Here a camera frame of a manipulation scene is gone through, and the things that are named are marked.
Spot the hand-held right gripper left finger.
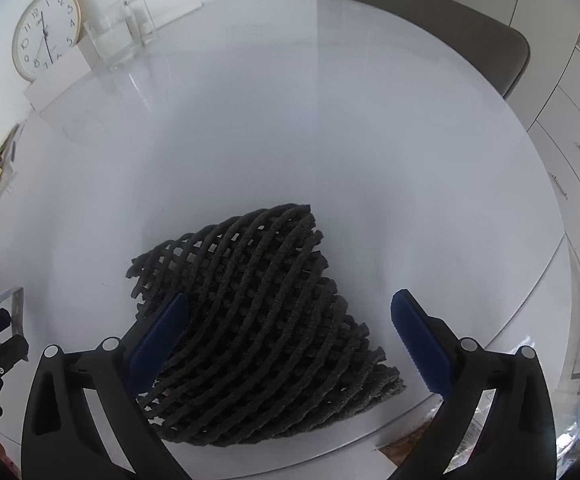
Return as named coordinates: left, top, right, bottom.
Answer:
left=20, top=291, right=193, bottom=480

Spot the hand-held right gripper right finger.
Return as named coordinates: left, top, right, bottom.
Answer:
left=390, top=289, right=558, bottom=480

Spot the white card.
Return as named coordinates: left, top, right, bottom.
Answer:
left=22, top=35, right=94, bottom=111

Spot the beige drawer unit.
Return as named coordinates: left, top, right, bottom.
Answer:
left=507, top=10, right=580, bottom=252

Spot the clear glass pitcher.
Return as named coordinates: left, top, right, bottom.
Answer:
left=83, top=0, right=160, bottom=71

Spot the grey upholstered chair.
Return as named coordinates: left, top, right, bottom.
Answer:
left=343, top=0, right=532, bottom=100

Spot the round white wall clock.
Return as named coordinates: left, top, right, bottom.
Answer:
left=11, top=0, right=82, bottom=84

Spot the black foam net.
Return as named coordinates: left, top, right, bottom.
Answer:
left=124, top=203, right=407, bottom=447

